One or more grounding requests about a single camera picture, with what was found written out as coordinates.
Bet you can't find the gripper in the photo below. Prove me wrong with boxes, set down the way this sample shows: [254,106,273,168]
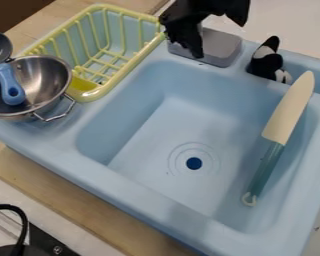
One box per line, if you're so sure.
[157,0,253,60]

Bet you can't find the light blue toy sink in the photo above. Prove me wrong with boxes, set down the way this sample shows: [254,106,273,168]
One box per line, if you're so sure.
[0,20,320,256]

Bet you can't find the black and white plush toy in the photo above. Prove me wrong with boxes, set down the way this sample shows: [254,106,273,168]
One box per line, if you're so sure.
[245,35,295,85]

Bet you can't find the yellow dish rack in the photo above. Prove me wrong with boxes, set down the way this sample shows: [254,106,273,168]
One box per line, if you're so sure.
[21,3,169,104]

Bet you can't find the silver pot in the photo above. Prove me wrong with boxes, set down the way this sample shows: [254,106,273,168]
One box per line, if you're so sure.
[0,55,78,123]

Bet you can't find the cream toy knife green handle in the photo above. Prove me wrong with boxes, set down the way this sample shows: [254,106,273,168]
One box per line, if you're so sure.
[240,70,317,208]

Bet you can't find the blue handled silver ladle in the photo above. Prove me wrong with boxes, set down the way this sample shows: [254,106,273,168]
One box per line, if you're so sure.
[0,31,28,107]

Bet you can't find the black cable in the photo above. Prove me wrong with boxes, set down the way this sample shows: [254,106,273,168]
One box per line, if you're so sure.
[0,203,32,256]

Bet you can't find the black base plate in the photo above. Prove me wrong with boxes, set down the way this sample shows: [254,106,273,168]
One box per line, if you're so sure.
[0,222,83,256]

